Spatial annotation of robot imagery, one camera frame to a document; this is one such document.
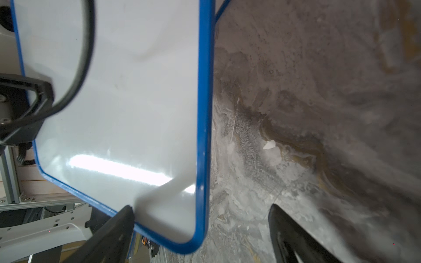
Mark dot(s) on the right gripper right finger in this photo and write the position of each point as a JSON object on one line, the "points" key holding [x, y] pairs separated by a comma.
{"points": [[292, 243]]}

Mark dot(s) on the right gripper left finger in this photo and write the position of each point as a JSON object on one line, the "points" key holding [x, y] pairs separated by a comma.
{"points": [[110, 243]]}

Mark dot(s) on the blue whiteboard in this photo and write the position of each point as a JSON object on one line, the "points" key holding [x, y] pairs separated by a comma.
{"points": [[139, 132]]}

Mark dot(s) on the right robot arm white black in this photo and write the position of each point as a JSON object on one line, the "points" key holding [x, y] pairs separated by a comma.
{"points": [[39, 236]]}

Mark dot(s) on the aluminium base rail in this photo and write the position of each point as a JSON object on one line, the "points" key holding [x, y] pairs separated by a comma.
{"points": [[23, 186]]}

